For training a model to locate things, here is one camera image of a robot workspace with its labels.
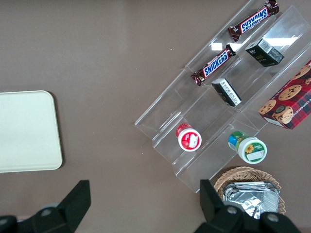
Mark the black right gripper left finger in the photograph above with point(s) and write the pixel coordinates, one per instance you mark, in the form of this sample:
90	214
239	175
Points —
70	206

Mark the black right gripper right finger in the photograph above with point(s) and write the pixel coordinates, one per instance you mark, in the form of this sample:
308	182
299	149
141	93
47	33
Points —
213	211

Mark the light wicker basket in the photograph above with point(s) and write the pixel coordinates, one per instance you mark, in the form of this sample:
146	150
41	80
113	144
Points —
228	176

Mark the cream rectangular tray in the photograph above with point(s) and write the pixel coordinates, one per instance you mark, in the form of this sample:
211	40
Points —
26	131

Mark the silver foil wrapped pack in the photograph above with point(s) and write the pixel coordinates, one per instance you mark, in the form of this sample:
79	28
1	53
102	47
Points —
252	199

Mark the green sunflower lid jar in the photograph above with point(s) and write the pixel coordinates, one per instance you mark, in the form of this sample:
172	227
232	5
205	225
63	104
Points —
251	150

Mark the red lid snack jar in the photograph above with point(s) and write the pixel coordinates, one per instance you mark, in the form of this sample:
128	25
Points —
189	139

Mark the clear acrylic stepped stand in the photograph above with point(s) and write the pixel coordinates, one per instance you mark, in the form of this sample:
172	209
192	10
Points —
165	116

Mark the small dark green box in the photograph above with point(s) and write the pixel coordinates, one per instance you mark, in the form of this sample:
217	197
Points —
226	92
264	52

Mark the red tartan cookie box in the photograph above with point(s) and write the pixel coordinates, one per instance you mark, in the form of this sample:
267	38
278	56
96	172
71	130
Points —
289	102

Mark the Snickers chocolate bar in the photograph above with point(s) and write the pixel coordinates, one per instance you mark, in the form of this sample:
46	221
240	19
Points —
253	20
215	63

